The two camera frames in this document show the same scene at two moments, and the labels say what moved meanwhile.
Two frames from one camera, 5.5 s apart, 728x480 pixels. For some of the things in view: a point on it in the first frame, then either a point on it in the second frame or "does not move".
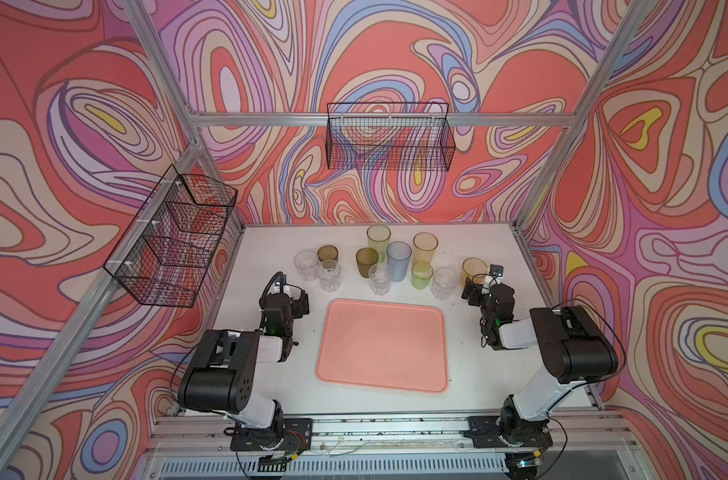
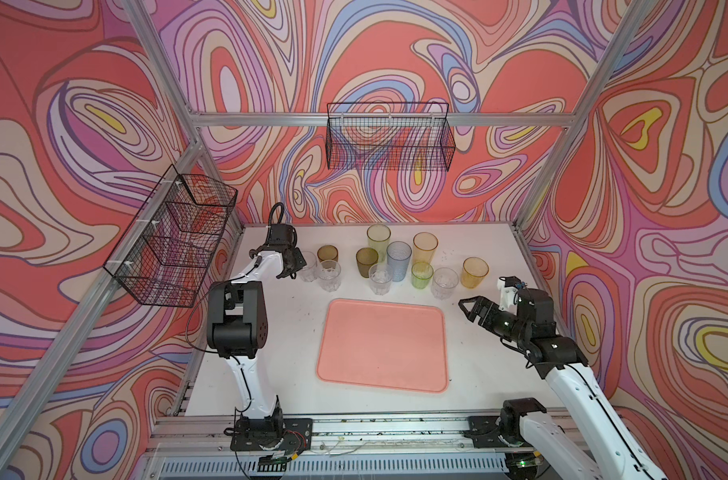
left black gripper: (298, 309) -> (299, 260)
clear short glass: (329, 275) does not move
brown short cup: (327, 255) does not move
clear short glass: (306, 262) does not move
